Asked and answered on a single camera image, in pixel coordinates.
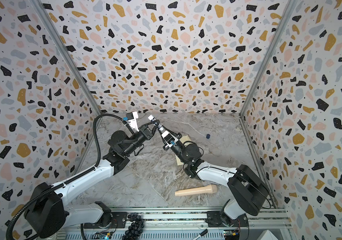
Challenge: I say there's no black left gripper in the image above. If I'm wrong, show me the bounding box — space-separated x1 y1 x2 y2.
123 120 159 158

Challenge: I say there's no cream paper envelope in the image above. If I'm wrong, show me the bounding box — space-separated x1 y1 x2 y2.
176 135 191 166

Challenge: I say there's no blue white glue stick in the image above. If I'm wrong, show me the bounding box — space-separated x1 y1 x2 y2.
148 115 166 134

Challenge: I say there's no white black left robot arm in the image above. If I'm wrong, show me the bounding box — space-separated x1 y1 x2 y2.
24 120 159 238

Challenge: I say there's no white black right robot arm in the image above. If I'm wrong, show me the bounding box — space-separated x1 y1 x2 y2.
161 129 269 225

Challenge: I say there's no beige toy microphone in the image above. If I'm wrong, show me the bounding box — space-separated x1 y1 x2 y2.
175 185 218 197

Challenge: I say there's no black marker pen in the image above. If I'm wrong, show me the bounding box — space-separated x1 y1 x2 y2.
193 229 208 240

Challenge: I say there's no black bead cluster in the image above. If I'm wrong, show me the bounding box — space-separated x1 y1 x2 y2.
121 213 144 240

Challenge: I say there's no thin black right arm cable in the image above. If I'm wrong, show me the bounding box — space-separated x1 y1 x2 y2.
194 166 272 210

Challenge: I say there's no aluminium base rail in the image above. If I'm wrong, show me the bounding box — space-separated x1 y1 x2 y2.
84 207 296 240

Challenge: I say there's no aluminium corner post left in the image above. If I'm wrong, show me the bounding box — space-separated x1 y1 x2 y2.
30 1 101 115

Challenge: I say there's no aluminium corner post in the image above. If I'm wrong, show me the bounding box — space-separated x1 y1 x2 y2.
240 0 298 120
30 1 101 115

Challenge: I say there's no aluminium corner post right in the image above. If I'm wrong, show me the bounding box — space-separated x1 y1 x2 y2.
240 0 298 120

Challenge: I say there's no black corrugated cable conduit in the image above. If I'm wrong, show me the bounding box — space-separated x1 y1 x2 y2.
5 113 128 240

